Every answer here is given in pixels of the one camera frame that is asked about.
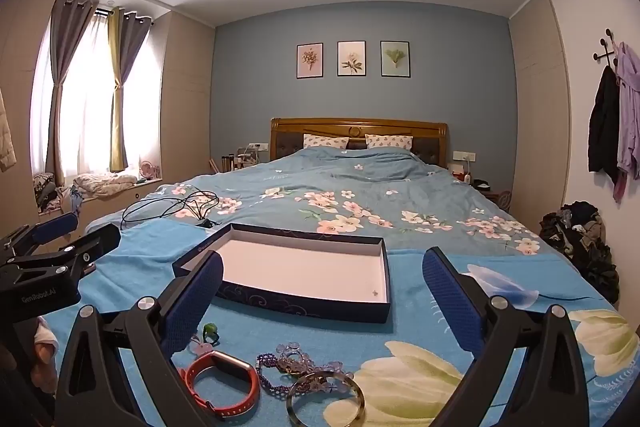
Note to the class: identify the black jacket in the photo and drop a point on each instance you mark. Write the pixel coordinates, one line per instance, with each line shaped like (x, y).
(602, 122)

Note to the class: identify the person's left hand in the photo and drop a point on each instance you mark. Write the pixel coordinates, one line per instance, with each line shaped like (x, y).
(45, 367)

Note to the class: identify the pile of dark clothes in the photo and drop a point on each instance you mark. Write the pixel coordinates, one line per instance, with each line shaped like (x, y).
(580, 242)

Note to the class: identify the white dotted pillow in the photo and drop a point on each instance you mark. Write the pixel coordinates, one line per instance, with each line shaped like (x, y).
(325, 141)
(390, 142)

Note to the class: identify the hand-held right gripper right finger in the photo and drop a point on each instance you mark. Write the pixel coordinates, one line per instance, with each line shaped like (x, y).
(450, 302)

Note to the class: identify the pink clear charm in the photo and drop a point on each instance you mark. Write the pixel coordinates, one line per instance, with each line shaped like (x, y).
(203, 350)

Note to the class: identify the wooden nightstand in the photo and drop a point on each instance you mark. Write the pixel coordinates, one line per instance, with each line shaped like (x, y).
(497, 199)

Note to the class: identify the blue blanket with large flowers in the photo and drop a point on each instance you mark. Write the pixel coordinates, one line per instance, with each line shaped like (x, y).
(310, 337)

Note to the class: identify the pink desk fan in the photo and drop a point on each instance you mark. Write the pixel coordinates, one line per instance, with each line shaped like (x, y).
(148, 170)

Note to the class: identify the orange smartwatch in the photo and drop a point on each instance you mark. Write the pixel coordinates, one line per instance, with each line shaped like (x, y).
(220, 364)

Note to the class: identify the framed white flower picture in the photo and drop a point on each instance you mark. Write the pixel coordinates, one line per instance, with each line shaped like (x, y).
(351, 59)

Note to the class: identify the white quilt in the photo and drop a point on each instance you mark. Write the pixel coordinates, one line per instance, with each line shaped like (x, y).
(100, 184)

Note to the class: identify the white sheer curtain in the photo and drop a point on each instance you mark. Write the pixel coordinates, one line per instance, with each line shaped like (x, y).
(90, 107)

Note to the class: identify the beige quilted jacket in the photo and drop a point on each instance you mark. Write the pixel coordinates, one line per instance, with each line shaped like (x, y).
(6, 132)

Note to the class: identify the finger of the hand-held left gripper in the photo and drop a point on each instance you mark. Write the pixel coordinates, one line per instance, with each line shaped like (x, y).
(55, 224)
(95, 242)

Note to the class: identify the dark blue cardboard box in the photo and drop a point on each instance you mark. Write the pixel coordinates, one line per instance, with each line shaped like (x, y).
(300, 259)

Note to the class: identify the wooden headboard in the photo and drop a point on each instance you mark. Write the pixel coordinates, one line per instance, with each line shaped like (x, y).
(360, 126)

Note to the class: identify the framed green leaf picture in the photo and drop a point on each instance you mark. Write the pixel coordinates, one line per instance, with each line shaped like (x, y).
(395, 58)

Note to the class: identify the green gem jewelry piece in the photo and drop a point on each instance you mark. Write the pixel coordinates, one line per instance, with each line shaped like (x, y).
(210, 332)

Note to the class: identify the cluttered bedside table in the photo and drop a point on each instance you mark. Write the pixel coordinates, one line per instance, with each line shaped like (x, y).
(235, 162)

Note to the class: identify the blue floral duvet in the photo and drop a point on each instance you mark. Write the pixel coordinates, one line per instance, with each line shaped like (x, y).
(325, 177)

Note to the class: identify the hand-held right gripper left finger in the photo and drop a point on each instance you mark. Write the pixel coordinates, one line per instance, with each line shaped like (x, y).
(195, 302)

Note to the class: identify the black coat rack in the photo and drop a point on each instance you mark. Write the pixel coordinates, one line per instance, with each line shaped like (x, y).
(606, 47)

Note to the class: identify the amber bangle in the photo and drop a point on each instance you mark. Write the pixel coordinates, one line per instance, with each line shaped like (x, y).
(360, 399)

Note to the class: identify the pile of mixed clothes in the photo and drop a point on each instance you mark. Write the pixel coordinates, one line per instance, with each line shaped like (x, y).
(47, 192)

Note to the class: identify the framed brown flower picture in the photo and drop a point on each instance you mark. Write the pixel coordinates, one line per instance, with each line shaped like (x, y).
(310, 60)

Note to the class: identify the purple jacket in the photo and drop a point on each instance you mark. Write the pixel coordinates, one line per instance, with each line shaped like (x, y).
(630, 117)

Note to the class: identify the white wall socket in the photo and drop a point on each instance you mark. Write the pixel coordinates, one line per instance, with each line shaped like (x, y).
(259, 147)
(463, 156)

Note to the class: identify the beige built-in wardrobe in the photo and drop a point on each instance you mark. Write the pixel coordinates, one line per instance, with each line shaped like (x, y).
(187, 107)
(537, 107)

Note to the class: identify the grey olive curtain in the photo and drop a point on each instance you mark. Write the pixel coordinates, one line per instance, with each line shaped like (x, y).
(125, 57)
(65, 47)

